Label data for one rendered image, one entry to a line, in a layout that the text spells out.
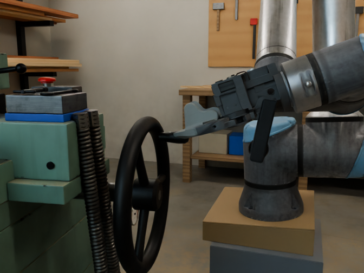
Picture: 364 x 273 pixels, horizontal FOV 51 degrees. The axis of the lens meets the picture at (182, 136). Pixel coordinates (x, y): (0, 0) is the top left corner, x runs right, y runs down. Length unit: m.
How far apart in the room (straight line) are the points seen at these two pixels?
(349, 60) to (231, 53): 3.25
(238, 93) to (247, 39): 3.21
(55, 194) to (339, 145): 0.73
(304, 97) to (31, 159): 0.44
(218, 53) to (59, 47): 1.90
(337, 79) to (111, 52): 3.83
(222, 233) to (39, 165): 0.64
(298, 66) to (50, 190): 0.43
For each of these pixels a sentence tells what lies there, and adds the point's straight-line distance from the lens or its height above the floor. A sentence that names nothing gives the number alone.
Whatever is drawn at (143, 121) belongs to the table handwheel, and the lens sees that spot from 0.65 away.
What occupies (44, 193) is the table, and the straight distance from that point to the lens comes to 0.61.
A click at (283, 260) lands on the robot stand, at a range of 1.09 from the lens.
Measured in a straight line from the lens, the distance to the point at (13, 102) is 0.64.
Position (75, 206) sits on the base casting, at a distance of 0.84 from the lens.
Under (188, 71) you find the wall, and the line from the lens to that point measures 4.00.
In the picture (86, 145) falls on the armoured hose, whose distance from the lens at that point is 0.62.
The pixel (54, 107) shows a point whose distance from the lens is 0.60.
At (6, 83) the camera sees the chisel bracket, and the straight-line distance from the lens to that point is 0.83.
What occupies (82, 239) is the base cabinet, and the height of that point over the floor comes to 0.67.
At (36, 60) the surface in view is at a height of 1.11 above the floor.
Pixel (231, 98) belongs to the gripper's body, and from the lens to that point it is 0.65.
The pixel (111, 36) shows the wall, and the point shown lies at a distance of 4.36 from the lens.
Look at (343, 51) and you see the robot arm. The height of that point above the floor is 1.07.
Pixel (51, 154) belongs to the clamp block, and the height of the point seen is 0.91.
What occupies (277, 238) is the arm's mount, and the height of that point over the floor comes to 0.59.
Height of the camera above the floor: 1.04
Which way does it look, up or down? 10 degrees down
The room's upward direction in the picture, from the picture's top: straight up
